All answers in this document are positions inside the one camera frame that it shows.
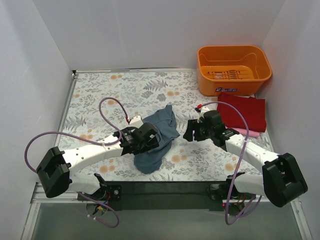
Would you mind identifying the aluminium frame rail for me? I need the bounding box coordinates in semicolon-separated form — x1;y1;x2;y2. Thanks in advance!
21;71;312;240

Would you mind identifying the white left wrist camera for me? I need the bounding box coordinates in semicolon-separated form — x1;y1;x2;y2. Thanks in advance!
128;115;144;128

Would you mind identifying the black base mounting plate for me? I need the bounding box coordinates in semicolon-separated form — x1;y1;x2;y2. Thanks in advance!
77;180;253;213

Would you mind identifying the blue-grey t-shirt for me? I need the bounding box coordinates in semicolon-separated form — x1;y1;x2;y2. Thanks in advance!
134;105;180;174

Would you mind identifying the red folded t-shirt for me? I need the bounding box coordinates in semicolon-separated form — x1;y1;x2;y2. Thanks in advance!
217;93;267;133

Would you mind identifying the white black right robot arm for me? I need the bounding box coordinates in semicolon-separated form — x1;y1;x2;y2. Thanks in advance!
183;109;308;208

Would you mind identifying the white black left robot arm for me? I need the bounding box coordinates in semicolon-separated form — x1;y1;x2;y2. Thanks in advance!
36;122;160;198

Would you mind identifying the floral patterned table mat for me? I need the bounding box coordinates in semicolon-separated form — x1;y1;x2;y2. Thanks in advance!
58;70;259;181

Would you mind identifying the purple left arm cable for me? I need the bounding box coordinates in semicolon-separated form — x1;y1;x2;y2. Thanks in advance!
24;97;131;228

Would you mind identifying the orange plastic basket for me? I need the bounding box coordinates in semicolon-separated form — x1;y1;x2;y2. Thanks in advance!
196;45;272;97

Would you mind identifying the pink folded t-shirt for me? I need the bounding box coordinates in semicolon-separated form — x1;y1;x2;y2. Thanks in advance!
226;126;260;138

